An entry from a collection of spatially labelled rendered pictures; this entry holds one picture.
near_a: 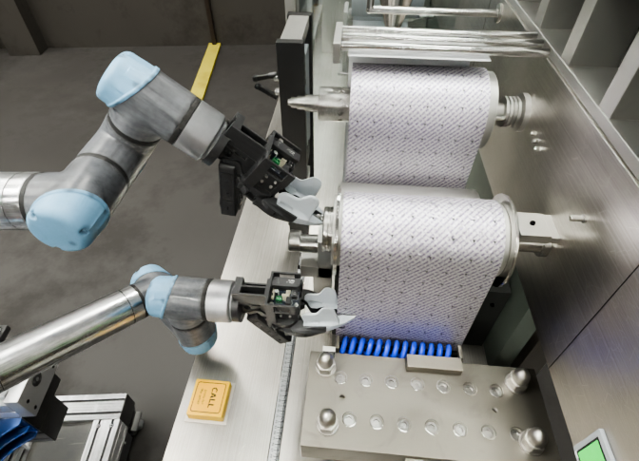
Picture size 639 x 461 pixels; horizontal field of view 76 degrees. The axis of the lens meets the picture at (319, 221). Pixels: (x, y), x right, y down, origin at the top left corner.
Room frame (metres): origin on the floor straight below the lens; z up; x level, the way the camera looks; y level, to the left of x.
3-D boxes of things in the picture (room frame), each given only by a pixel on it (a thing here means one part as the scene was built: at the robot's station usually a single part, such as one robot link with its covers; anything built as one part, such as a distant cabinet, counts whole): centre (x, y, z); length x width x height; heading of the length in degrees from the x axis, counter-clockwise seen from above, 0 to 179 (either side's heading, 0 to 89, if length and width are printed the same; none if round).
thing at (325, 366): (0.33, -0.01, 1.05); 0.04 x 0.04 x 0.04
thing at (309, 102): (0.72, 0.03, 1.34); 0.06 x 0.03 x 0.03; 85
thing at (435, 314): (0.39, -0.15, 1.11); 0.23 x 0.01 x 0.18; 85
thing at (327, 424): (0.24, -0.01, 1.05); 0.04 x 0.04 x 0.04
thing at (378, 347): (0.37, -0.14, 1.03); 0.21 x 0.04 x 0.03; 85
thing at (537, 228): (0.43, -0.33, 1.28); 0.06 x 0.05 x 0.02; 85
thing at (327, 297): (0.42, -0.02, 1.12); 0.09 x 0.03 x 0.06; 86
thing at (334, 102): (0.71, -0.03, 1.34); 0.06 x 0.06 x 0.06; 85
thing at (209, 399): (0.32, 0.22, 0.91); 0.07 x 0.07 x 0.02; 85
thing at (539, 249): (0.43, -0.32, 1.25); 0.07 x 0.04 x 0.04; 85
